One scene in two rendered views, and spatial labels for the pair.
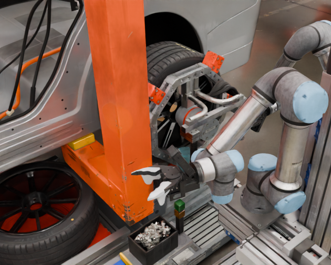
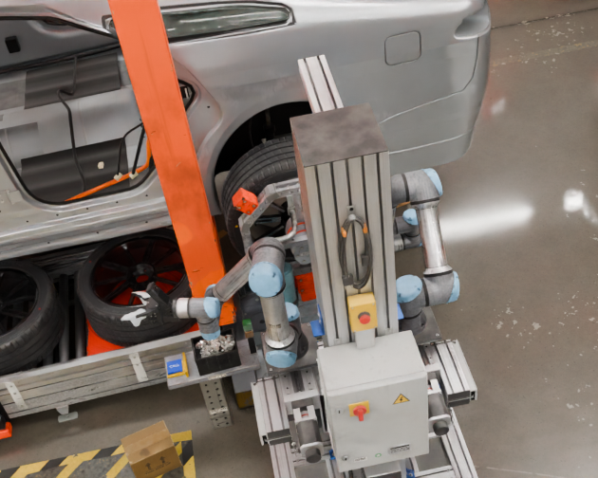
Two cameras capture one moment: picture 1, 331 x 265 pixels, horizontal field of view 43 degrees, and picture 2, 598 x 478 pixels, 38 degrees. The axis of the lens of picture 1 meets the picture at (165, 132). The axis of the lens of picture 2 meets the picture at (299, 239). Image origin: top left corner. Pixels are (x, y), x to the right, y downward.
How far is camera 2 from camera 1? 234 cm
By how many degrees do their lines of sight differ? 26
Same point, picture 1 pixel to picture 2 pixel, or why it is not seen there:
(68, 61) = not seen: hidden behind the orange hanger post
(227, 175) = (200, 318)
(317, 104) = (266, 284)
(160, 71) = (261, 178)
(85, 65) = (198, 151)
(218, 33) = (394, 124)
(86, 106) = not seen: hidden behind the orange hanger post
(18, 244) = (103, 313)
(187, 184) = (167, 315)
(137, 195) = not seen: hidden behind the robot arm
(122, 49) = (171, 175)
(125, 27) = (172, 158)
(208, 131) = (306, 254)
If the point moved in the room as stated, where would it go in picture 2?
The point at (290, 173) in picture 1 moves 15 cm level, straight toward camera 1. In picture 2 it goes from (270, 332) to (239, 356)
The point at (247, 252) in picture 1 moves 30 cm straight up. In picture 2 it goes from (255, 391) to (244, 343)
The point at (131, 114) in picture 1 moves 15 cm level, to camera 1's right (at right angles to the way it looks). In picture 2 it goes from (190, 229) to (220, 237)
